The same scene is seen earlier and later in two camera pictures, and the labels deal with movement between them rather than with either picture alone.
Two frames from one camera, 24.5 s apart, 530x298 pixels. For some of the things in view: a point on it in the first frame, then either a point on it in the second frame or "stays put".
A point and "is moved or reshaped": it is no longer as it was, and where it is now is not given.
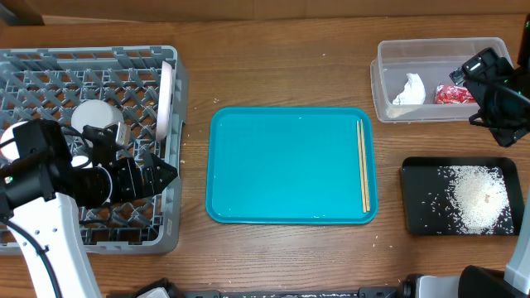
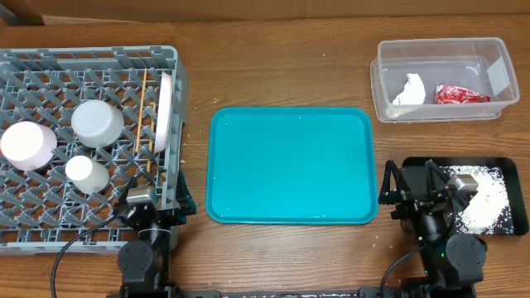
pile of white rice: (469, 199) stays put
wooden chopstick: (365, 170) -> (151, 136)
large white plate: (164, 100) is moved or reshaped
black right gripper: (485, 69) -> (416, 199)
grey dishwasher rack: (149, 85) stays put
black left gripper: (136, 188) -> (185, 199)
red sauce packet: (450, 94) stays put
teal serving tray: (289, 165) stays put
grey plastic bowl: (95, 112) is moved or reshaped
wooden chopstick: (361, 167) -> (142, 111)
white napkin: (414, 92) stays put
